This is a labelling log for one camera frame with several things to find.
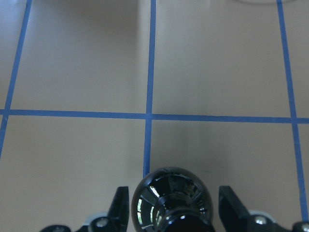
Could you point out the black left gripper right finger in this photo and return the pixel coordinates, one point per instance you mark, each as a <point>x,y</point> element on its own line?
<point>236,218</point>

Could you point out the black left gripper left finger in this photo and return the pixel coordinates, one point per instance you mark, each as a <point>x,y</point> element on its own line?
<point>117,217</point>

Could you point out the dark glass wine bottle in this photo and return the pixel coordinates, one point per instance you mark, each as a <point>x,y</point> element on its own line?
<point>172,199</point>

